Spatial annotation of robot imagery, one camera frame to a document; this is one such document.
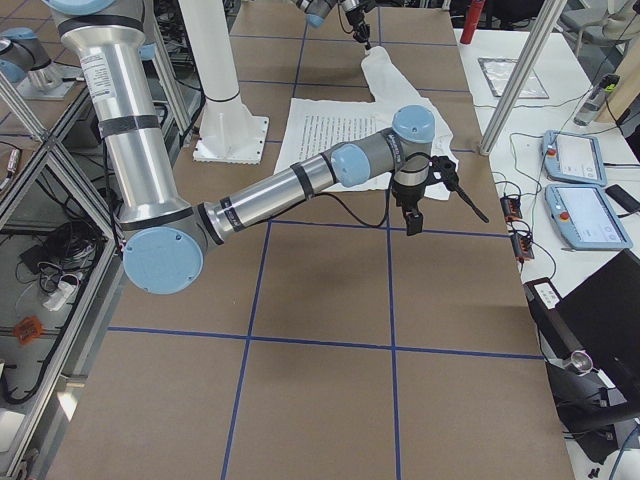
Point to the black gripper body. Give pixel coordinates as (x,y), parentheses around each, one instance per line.
(356,21)
(408,197)

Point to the white long-sleeve printed t-shirt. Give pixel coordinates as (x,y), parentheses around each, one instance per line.
(313,127)

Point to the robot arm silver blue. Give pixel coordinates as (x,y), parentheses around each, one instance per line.
(166,238)
(316,12)

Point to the orange black electronics module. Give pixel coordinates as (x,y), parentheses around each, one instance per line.
(522,247)
(511,208)

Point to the red cylindrical bottle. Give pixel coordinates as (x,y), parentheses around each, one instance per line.
(472,19)

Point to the brown paper table mat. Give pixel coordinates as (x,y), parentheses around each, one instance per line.
(328,344)

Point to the near blue teach pendant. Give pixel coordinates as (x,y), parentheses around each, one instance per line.
(584,218)

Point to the blue teach pendant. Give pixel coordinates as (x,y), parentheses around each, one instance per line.
(584,218)
(573,158)

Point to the far blue teach pendant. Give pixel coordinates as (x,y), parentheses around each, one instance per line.
(573,158)

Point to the black box with white label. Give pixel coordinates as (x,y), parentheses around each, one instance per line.
(543,302)

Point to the black smartphone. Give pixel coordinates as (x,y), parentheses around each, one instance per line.
(623,198)

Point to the black laptop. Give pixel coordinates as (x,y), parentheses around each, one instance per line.
(603,314)

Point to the black monitor stand with knob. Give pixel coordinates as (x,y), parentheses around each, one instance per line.
(597,417)

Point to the orange tag under table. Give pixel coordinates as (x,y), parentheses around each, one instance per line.
(27,330)

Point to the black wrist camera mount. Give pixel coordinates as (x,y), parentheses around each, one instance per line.
(443,170)

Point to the aluminium frame post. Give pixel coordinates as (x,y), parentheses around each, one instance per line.
(536,40)

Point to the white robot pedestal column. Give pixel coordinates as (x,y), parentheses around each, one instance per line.
(228,131)

